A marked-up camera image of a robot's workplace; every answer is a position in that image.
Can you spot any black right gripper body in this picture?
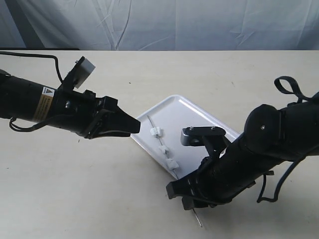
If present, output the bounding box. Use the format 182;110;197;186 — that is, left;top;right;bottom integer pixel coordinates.
166;166;256;210

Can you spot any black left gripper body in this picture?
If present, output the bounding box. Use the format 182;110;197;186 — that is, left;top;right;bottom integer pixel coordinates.
51;90;118;139

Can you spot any white marshmallow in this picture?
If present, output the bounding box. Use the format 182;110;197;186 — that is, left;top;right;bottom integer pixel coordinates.
166;158;179;170
159;145;169;155
150;127;162;138

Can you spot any thin metal skewer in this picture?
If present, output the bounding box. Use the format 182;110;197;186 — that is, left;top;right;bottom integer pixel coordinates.
147;115;204;229

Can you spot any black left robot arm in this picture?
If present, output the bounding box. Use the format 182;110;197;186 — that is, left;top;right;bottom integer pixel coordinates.
0;74;141;139

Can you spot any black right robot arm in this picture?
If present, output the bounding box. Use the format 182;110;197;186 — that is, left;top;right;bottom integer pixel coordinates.
166;95;319;210

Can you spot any white rectangular plastic tray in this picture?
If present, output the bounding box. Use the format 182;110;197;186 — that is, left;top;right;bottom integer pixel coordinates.
131;95;239;179

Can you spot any white wrinkled backdrop curtain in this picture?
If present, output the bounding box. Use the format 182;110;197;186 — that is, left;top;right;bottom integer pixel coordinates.
0;0;319;51

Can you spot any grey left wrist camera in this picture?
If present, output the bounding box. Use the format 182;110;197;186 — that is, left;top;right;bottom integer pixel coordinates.
61;56;96;91

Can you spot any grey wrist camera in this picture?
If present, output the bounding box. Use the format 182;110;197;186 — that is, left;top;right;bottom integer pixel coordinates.
61;56;96;91
180;126;227;159

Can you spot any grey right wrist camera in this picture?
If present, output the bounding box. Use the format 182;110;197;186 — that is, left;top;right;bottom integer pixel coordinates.
180;126;227;159

